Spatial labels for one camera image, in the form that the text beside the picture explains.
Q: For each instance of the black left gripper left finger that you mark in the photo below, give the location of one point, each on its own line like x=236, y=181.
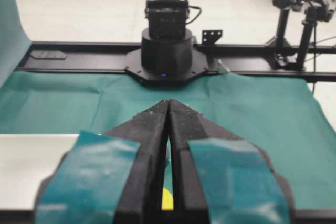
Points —
x=115, y=177

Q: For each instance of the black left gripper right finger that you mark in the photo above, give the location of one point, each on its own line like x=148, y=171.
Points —
x=219, y=177

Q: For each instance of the yellow tape roll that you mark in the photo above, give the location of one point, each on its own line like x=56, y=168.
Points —
x=167, y=200

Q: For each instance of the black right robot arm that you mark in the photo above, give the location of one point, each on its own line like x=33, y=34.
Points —
x=166, y=43

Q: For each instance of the white tray case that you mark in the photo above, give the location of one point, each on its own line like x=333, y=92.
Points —
x=26, y=159

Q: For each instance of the green table cloth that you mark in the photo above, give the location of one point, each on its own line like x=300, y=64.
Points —
x=277, y=114

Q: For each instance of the black table rail frame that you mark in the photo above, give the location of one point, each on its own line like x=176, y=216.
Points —
x=124, y=58

